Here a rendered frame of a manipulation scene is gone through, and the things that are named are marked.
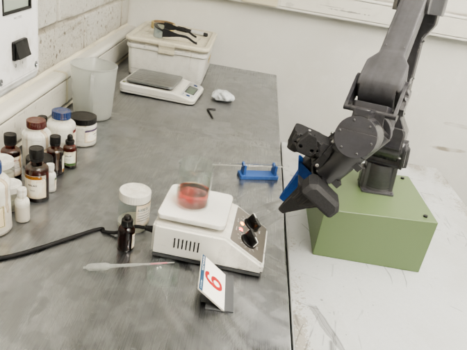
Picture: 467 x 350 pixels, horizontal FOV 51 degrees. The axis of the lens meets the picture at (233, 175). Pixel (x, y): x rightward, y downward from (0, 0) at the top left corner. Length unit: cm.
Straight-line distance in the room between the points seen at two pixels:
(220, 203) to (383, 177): 34
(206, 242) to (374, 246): 33
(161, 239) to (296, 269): 25
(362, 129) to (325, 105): 163
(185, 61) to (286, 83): 58
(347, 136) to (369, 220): 31
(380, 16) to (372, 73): 145
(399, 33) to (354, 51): 144
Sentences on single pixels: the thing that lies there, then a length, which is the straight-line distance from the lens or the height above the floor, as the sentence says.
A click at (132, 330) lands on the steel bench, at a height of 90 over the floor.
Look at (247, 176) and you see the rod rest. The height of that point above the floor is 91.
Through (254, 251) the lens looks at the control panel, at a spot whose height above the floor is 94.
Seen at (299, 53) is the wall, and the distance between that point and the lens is 223.
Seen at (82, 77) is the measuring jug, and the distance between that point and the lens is 140.
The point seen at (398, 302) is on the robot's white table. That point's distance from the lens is 94.
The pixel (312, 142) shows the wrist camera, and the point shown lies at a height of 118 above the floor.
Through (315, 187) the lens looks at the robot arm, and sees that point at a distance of 71.
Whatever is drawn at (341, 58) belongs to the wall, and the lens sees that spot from 225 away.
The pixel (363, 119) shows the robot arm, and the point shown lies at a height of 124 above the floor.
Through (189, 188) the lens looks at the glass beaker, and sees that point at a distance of 84.
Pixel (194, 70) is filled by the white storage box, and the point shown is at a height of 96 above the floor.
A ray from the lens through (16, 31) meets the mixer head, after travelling 39.
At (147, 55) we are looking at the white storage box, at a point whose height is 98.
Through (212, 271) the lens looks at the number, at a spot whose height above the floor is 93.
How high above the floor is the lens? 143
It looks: 26 degrees down
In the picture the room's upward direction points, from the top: 10 degrees clockwise
